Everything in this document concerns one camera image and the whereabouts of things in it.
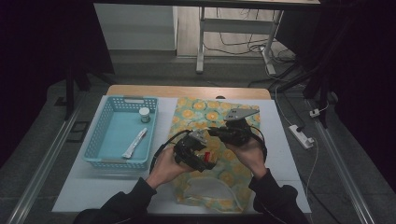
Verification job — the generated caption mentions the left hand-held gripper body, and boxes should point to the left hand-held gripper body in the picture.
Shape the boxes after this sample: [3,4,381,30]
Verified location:
[173,130,208,166]

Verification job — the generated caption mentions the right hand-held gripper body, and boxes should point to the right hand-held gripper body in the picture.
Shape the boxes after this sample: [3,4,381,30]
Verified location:
[223,107,260,147]

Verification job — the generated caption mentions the orange floral tote bag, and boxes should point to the orange floral tote bag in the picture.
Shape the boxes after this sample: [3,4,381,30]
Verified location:
[167,96,262,214]

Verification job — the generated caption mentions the white tube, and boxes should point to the white tube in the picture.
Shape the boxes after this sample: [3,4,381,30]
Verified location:
[120,127,149,160]

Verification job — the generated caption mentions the small jar with white lid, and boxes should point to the small jar with white lid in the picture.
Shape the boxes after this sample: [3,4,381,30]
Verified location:
[138,106,151,124]

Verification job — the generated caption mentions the blue plastic basket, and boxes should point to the blue plastic basket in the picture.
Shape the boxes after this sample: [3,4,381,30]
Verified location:
[82,94,160,172]

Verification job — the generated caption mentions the person's left hand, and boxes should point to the person's left hand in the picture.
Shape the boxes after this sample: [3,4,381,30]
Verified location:
[146,147,194,189]

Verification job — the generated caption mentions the person's right hand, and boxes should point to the person's right hand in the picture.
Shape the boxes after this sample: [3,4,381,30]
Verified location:
[227,138,268,180]

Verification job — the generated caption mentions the white power strip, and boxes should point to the white power strip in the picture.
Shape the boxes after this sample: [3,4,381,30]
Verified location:
[288,124,316,149]

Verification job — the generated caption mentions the black metal stand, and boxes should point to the black metal stand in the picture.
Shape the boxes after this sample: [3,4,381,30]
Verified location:
[303,59,332,129]
[64,63,92,121]

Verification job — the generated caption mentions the white table mat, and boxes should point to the white table mat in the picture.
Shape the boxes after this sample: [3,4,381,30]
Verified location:
[51,96,312,215]

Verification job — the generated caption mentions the black floor plate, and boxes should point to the black floor plate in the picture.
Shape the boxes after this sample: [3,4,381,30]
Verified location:
[66,120,91,144]

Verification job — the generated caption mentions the white cabinet panel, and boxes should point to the white cabinet panel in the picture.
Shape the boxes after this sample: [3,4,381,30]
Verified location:
[93,3,178,51]

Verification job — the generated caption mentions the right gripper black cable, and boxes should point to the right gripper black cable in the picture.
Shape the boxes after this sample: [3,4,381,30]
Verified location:
[248,125,269,163]

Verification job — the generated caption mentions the black plug cable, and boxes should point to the black plug cable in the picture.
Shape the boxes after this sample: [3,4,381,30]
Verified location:
[274,87,306,133]

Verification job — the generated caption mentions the black floor cables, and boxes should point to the black floor cables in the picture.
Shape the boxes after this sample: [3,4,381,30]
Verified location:
[204,8,295,62]

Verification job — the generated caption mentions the thin white cable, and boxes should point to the thin white cable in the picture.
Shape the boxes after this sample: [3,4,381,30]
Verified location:
[305,138,320,189]

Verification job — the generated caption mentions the white desk frame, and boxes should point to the white desk frame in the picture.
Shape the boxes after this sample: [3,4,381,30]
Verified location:
[195,6,285,76]

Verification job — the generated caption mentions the aluminium rail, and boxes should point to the aluminium rail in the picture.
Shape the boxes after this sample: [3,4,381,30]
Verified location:
[6,92,86,224]
[306,99,377,224]

